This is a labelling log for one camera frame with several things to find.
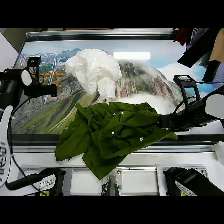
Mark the silver frame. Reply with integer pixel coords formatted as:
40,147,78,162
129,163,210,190
0,27,224,197

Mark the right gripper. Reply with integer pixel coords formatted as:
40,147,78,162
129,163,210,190
159,111,192,132

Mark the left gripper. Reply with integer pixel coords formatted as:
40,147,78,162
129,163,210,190
31,83,59,99

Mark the white garment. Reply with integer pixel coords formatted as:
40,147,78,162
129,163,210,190
64,48,124,100

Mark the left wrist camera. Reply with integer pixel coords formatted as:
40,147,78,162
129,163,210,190
27,56,42,80

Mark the black cable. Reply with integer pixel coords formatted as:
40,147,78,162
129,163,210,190
8,99,41,194

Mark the heap of clothes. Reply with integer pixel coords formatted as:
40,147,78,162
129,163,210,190
173,27,224,91

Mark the green long-sleeved shirt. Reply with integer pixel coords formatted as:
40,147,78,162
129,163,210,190
54,101,179,181

